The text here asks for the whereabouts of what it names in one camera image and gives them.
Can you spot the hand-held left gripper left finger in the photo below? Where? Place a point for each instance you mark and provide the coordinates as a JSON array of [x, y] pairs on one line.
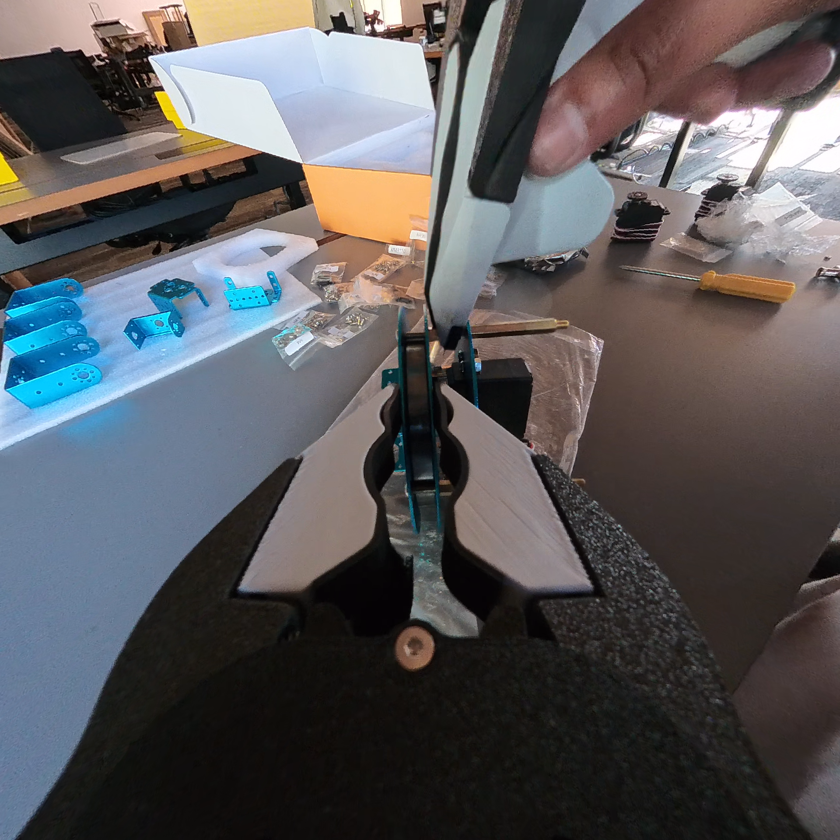
[[315, 518]]

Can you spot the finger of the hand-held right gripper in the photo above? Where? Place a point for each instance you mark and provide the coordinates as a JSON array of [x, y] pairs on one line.
[[472, 262], [441, 197]]

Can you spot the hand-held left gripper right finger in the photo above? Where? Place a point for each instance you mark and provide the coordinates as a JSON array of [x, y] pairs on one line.
[[512, 518]]

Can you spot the blue round base assembly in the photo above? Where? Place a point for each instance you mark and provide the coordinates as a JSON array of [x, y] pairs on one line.
[[492, 394]]

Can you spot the grey desk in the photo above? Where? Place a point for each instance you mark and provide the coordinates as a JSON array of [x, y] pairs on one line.
[[689, 426]]

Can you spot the wooden-edged office desk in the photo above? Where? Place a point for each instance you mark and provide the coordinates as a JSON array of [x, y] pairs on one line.
[[39, 180]]

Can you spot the person's right hand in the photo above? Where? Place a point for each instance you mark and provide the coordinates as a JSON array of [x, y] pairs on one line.
[[623, 79]]

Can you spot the orange cardboard box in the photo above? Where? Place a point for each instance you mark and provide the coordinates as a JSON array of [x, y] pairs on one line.
[[367, 203]]

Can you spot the black antistatic bag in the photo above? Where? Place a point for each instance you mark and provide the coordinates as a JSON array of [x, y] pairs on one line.
[[558, 261]]

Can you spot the large clear plastic bag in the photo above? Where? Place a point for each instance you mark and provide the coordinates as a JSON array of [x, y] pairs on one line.
[[564, 394]]

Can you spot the pile of small screw bags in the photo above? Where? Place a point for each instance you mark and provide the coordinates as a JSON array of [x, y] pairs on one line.
[[328, 321]]

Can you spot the black servo motor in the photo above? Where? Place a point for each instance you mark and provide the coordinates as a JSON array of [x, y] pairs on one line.
[[640, 220], [722, 197]]

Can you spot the white foam sheet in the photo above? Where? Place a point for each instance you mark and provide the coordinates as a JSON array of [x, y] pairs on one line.
[[197, 348]]

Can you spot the small flat clear bag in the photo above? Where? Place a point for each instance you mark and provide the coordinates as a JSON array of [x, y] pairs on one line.
[[686, 245]]

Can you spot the white foam cutout piece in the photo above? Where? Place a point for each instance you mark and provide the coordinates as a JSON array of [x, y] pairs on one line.
[[216, 262]]

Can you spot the crumpled clear plastic wrap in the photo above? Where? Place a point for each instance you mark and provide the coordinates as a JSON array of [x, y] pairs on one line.
[[741, 226]]

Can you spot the clear bag with white label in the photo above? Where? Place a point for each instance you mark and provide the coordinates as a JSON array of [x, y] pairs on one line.
[[794, 207]]

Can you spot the clear acrylic plate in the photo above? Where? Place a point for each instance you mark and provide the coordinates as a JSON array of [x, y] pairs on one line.
[[118, 148]]

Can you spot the black slanted board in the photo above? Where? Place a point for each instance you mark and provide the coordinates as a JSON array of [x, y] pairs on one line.
[[52, 105]]

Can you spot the blue long U bracket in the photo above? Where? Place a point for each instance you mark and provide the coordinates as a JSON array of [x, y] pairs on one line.
[[253, 298]]

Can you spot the blue small bracket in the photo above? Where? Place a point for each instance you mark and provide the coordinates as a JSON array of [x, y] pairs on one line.
[[151, 328]]

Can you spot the blue multi-hole bracket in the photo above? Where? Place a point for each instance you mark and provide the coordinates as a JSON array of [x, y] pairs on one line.
[[174, 289]]

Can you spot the blue round-end side bracket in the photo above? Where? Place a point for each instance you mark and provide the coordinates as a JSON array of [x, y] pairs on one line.
[[46, 294], [52, 387], [49, 358], [43, 338], [39, 316]]

